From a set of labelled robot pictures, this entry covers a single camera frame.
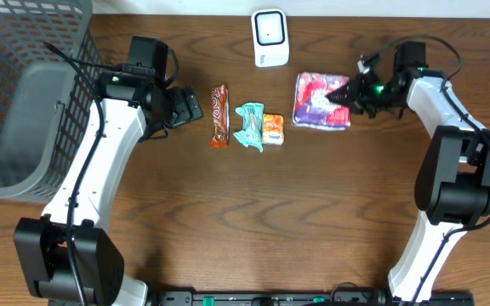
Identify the orange brown chocolate bar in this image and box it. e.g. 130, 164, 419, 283
210, 84, 229, 148

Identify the red purple snack packet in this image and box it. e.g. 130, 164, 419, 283
292, 72, 350, 131

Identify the teal wrapper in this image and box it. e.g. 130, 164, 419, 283
233, 102, 265, 152

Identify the small orange snack packet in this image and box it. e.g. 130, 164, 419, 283
262, 114, 284, 145

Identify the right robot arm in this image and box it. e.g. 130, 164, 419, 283
327, 67, 490, 305

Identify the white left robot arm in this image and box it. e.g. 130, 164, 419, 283
14, 71, 203, 305

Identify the white barcode scanner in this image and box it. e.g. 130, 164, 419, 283
251, 8, 290, 68

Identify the dark grey plastic basket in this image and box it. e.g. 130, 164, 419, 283
0, 0, 102, 203

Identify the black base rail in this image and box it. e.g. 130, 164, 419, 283
146, 289, 476, 306

